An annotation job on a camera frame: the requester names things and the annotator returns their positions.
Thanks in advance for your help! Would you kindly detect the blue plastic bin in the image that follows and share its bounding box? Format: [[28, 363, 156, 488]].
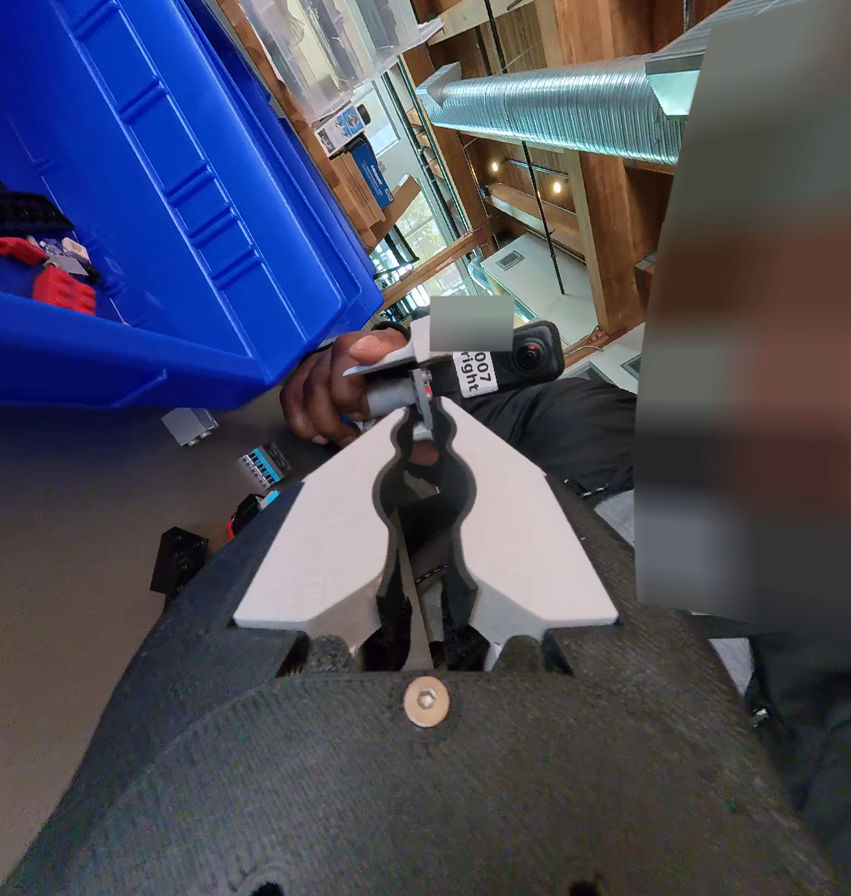
[[0, 0, 386, 410]]

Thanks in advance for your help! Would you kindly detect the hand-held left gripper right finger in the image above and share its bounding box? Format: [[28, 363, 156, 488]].
[[441, 400, 620, 666]]

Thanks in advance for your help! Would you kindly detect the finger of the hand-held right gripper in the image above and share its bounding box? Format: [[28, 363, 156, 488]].
[[343, 335, 433, 380]]

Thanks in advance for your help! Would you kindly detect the red and teal brick assembly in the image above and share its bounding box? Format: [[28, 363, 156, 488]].
[[410, 367, 439, 442]]

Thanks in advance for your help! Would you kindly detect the light grey block brick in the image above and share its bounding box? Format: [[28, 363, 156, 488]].
[[161, 408, 219, 448]]

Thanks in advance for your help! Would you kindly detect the person's grey sweatshirt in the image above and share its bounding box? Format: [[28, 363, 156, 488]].
[[593, 490, 757, 697]]

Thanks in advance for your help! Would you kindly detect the person's black jacket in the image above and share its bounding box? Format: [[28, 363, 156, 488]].
[[744, 630, 851, 896]]

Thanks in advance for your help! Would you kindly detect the person's right hand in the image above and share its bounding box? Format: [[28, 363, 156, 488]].
[[280, 328, 411, 449]]

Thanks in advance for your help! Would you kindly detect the small printed card box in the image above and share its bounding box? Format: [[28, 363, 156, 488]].
[[315, 104, 373, 156]]

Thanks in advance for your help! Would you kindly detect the black brick assembly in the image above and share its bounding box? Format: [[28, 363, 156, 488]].
[[148, 526, 211, 595]]

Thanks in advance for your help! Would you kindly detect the blue cardboard box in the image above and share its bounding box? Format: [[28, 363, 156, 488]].
[[352, 140, 398, 207]]

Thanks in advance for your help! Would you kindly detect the wooden table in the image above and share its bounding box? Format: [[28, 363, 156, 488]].
[[218, 0, 391, 253]]

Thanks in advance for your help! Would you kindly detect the wooden box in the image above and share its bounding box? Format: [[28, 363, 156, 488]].
[[331, 154, 387, 242]]

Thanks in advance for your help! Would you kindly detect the pile of loose toy bricks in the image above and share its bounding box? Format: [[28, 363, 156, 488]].
[[0, 161, 100, 319]]

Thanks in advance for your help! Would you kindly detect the clear plastic drawer organiser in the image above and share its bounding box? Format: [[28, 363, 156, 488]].
[[239, 0, 446, 120]]

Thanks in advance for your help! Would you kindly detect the person's right forearm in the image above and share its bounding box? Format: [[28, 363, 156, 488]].
[[467, 378, 638, 494]]

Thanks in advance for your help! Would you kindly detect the cardboard sheet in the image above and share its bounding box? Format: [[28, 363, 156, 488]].
[[369, 175, 424, 242]]

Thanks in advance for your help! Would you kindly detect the grey desk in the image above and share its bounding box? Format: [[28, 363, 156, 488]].
[[0, 402, 433, 876]]

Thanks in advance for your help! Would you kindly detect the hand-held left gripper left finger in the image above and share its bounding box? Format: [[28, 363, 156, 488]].
[[232, 406, 408, 655]]

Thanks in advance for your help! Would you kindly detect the silver air duct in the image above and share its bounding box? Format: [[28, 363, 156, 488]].
[[416, 52, 703, 169]]

